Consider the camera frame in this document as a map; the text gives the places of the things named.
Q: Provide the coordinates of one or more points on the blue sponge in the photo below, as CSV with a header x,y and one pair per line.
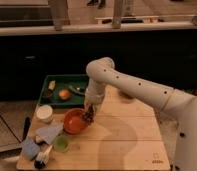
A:
x,y
29,148

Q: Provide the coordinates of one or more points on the red bowl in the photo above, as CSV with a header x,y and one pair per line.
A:
x,y
73,122

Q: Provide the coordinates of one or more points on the dark round fruit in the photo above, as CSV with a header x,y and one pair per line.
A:
x,y
47,94

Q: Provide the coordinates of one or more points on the dark grape bunch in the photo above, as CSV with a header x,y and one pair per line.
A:
x,y
88,116

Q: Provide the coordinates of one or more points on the green plastic tray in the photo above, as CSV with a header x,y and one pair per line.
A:
x,y
62,82

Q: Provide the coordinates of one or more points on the green cucumber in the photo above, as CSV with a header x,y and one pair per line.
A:
x,y
77,90

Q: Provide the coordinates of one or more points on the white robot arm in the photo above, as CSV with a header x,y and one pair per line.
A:
x,y
181,105

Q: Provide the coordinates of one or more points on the dark brown bowl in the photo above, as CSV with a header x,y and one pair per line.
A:
x,y
125,96

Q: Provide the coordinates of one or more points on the grey cloth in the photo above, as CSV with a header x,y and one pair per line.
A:
x,y
48,133

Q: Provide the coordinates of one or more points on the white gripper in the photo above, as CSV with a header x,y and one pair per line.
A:
x,y
93,98

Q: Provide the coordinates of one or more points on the white cup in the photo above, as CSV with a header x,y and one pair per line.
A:
x,y
45,113

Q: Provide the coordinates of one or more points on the red apple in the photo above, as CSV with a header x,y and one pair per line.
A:
x,y
64,94

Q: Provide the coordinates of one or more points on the white dish brush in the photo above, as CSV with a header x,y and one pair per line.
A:
x,y
42,158

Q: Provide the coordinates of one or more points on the green cup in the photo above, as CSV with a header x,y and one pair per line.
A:
x,y
61,143

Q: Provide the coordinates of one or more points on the yellow banana piece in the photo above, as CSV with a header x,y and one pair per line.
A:
x,y
51,85

